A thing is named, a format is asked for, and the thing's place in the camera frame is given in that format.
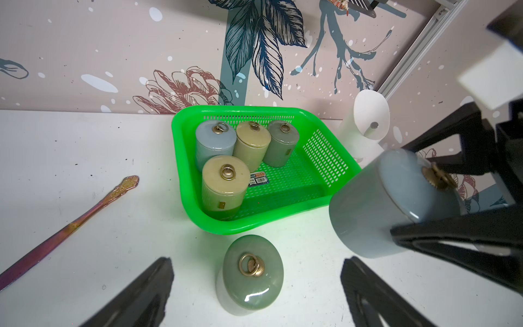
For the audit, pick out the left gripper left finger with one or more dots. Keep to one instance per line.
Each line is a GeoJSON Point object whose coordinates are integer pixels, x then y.
{"type": "Point", "coordinates": [143, 302]}

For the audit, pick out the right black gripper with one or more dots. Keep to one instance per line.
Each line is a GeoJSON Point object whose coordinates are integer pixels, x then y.
{"type": "Point", "coordinates": [487, 243]}

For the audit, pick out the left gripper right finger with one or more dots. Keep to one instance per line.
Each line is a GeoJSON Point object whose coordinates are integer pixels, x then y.
{"type": "Point", "coordinates": [372, 302]}

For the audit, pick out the blue canister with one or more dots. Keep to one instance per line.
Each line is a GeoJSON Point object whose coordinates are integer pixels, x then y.
{"type": "Point", "coordinates": [214, 138]}
{"type": "Point", "coordinates": [396, 189]}

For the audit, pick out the green canister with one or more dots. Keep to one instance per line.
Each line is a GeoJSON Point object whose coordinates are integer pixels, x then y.
{"type": "Point", "coordinates": [284, 138]}
{"type": "Point", "coordinates": [251, 276]}

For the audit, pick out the yellow canister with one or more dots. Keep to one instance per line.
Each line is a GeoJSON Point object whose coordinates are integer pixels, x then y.
{"type": "Point", "coordinates": [252, 143]}
{"type": "Point", "coordinates": [225, 180]}

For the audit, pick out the green plastic basket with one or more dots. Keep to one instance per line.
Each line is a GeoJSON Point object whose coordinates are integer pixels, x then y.
{"type": "Point", "coordinates": [318, 168]}

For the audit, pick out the white round lamp device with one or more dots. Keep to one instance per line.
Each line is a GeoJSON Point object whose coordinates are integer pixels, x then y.
{"type": "Point", "coordinates": [365, 126]}

